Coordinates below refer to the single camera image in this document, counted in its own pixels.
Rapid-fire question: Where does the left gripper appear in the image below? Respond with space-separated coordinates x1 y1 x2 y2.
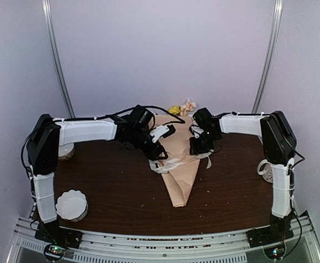
130 128 169 162

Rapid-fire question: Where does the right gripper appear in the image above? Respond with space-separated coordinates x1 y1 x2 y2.
190 130 220 155

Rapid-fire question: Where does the white ribbon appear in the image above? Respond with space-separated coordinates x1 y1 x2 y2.
148 152 212 174

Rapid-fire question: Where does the yellow fake flower stem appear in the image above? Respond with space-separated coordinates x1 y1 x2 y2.
168 105 181 115

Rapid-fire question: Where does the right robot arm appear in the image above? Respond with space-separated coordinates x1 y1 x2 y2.
190 108 297 219

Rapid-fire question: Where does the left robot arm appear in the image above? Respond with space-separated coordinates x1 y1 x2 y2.
25 105 175 243

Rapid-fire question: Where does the peach fake flower stem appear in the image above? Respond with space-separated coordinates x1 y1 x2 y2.
180 99 197 117

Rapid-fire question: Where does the white patterned mug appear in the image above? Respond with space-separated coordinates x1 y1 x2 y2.
256 159 273 184

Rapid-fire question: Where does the small white bowl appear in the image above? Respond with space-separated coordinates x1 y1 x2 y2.
58 144 75 161

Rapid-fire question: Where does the white scalloped dish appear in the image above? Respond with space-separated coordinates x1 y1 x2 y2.
55 189 88 222

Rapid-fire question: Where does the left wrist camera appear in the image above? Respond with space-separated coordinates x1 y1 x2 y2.
150 124 176 143

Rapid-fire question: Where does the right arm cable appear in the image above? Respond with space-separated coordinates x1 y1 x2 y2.
285 147 306 244

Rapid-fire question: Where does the front aluminium rail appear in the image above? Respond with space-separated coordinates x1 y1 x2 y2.
4 216 320 262

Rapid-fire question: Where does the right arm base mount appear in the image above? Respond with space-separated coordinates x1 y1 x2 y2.
247 213 294 261

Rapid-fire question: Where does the aluminium corner frame post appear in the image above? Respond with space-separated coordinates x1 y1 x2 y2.
252 0 283 113

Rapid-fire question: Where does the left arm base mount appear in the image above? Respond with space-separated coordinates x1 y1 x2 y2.
30 215 83 262

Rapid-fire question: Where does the left aluminium frame post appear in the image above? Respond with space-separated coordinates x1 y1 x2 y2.
42 0 75 118

